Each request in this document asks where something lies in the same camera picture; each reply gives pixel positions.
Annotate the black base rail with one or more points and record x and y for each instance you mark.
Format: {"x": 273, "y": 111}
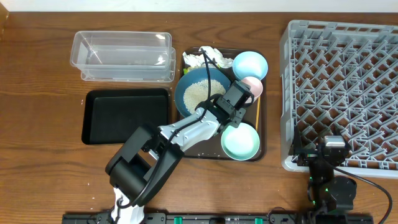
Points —
{"x": 274, "y": 218}

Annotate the pink cup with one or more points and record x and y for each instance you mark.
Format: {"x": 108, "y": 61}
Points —
{"x": 255, "y": 84}

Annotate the light blue bowl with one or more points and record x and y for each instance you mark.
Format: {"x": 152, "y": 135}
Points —
{"x": 250, "y": 64}

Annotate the crumpled white tissue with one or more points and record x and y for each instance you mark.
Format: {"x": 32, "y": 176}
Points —
{"x": 213, "y": 53}

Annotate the mint green bowl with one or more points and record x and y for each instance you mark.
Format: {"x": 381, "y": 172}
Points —
{"x": 241, "y": 143}

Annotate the clear plastic bin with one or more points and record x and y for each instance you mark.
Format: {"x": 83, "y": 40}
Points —
{"x": 124, "y": 56}

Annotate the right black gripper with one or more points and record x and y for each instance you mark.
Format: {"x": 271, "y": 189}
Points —
{"x": 308, "y": 155}

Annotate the wooden chopstick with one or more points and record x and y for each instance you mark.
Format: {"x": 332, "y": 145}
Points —
{"x": 257, "y": 113}

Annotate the black waste tray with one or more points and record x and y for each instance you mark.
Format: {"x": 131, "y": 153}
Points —
{"x": 111, "y": 116}

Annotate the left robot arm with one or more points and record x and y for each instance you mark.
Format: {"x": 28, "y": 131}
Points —
{"x": 146, "y": 160}

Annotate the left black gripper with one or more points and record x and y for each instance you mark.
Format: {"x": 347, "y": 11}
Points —
{"x": 239, "y": 116}

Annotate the green snack wrapper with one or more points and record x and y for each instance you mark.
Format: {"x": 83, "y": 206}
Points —
{"x": 186, "y": 70}

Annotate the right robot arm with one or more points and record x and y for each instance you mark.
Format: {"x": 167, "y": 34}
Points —
{"x": 331, "y": 195}

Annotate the pile of white rice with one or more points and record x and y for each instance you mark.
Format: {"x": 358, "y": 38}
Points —
{"x": 198, "y": 92}

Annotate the dark blue plate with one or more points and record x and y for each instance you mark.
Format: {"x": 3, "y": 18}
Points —
{"x": 192, "y": 77}

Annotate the dark brown serving tray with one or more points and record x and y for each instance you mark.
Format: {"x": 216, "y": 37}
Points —
{"x": 211, "y": 149}

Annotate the grey dishwasher rack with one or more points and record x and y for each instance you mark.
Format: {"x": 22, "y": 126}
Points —
{"x": 340, "y": 76}

